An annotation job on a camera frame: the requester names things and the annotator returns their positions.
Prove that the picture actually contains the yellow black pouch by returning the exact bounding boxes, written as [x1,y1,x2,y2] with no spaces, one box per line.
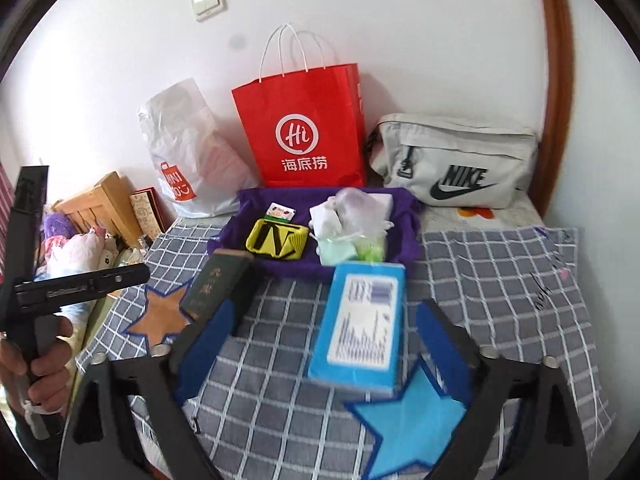
[245,219,309,261]

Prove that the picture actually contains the red paper shopping bag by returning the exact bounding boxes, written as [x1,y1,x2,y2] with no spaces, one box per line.
[232,63,367,188]

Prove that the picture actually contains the plush toys pile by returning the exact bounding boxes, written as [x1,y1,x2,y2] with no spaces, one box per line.
[36,212,120,281]

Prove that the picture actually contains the blue tissue pack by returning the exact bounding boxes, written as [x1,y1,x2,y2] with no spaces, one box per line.
[307,261,406,392]

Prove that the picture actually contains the white Miniso plastic bag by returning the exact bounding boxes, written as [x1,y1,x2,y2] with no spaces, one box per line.
[138,78,258,218]

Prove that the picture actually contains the blue star mat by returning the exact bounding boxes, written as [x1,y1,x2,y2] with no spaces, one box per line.
[345,358,466,479]

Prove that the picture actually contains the grey Nike waist bag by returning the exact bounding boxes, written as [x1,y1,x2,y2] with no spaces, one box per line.
[367,114,538,209]

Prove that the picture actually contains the brown star mat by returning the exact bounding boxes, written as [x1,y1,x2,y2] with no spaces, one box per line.
[124,280,194,351]

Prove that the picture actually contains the clear bubble wrap bag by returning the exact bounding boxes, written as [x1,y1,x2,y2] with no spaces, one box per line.
[334,188,392,238]

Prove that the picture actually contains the person's left hand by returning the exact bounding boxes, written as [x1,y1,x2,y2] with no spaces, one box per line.
[1,315,73,416]

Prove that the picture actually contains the wooden bedside furniture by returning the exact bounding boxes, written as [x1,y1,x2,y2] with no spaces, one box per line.
[51,171,143,247]

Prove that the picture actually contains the dark green tea box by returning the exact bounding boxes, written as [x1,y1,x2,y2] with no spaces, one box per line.
[180,248,262,327]

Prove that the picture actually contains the brown patterned box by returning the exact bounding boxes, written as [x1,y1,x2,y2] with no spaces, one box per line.
[129,188,167,240]

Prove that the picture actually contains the brown wooden door frame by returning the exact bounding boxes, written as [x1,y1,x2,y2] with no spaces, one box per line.
[528,0,575,217]

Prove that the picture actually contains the white wall switch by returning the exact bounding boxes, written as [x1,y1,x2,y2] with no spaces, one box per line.
[190,0,227,22]

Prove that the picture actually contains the light green packet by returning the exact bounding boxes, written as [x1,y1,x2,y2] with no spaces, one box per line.
[317,236,386,266]

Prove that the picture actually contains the purple towel mat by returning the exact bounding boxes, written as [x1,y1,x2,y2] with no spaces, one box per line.
[207,185,424,281]

